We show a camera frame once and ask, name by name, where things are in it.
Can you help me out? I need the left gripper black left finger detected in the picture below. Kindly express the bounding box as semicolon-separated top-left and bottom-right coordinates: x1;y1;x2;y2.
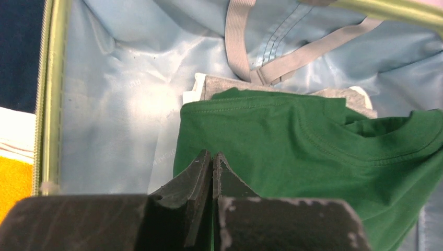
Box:
1;150;212;250

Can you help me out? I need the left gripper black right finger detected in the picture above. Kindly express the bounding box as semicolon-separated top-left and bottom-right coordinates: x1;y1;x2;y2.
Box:
213;152;370;250

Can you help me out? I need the dark green cloth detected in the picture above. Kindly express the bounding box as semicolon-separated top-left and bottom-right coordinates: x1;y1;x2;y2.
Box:
173;88;442;250

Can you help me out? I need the white shirt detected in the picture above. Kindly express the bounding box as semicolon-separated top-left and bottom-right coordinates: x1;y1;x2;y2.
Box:
182;72;374;111

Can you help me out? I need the green suitcase with blue lining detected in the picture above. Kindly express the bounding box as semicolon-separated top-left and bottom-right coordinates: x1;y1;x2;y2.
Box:
33;1;442;250

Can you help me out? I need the grey shirt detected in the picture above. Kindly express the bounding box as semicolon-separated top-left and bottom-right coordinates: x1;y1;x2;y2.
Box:
201;75;379;120

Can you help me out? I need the yellow striped towel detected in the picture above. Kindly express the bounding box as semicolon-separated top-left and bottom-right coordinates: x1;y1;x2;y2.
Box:
1;142;34;221

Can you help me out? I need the navy blue folded cloth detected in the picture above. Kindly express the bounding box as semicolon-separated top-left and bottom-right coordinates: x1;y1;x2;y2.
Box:
1;0;44;113

